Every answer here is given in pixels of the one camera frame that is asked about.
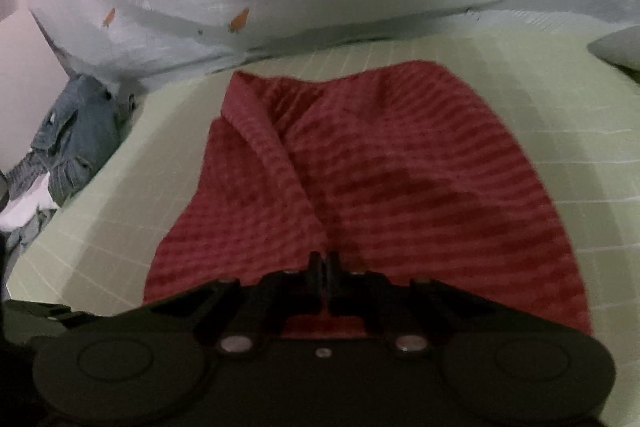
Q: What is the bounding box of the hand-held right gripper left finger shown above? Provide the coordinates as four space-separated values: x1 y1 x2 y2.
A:
150 251 323 354

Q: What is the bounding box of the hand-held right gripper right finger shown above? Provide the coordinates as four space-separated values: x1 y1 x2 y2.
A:
326 251 493 354

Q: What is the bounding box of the red waffle knit garment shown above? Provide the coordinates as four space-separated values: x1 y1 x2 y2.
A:
142 61 593 339

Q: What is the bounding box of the pile of denim clothes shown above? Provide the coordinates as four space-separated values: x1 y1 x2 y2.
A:
5 74 137 208

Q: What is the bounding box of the green grid bed sheet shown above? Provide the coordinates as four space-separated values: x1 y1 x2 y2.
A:
4 24 640 427

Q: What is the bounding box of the pale green pillow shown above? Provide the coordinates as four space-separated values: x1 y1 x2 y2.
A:
587 26 640 72

